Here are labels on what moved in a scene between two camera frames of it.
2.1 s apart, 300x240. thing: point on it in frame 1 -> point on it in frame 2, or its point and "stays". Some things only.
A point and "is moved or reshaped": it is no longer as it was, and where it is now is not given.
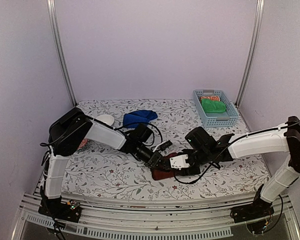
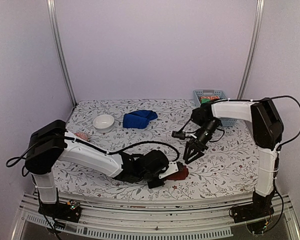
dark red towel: x=159 y=175 is moved or reshaped
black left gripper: x=155 y=160 -> x=156 y=185
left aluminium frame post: x=52 y=7 stays
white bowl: x=108 y=120 stays
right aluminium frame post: x=260 y=13 stays
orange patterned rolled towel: x=212 y=97 stays
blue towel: x=131 y=119 stays
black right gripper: x=186 y=172 -> x=192 y=144
